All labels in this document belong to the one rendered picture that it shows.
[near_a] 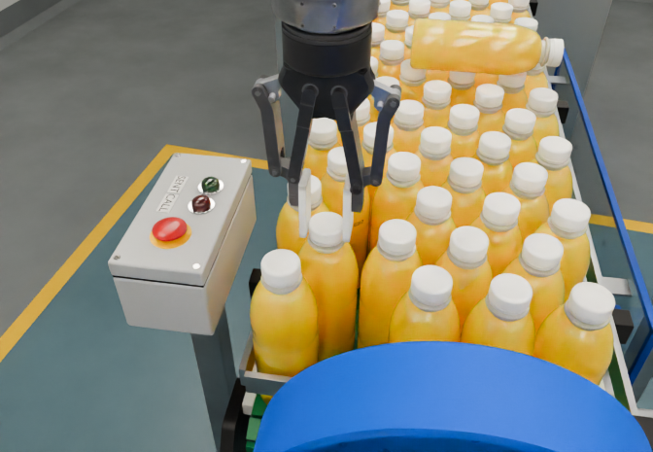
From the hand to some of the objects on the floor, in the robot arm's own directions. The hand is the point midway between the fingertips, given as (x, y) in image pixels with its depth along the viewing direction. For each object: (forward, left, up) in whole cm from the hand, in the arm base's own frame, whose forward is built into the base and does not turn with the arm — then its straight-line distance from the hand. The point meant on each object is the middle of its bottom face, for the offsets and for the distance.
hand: (326, 206), depth 63 cm
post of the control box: (-17, +2, -114) cm, 115 cm away
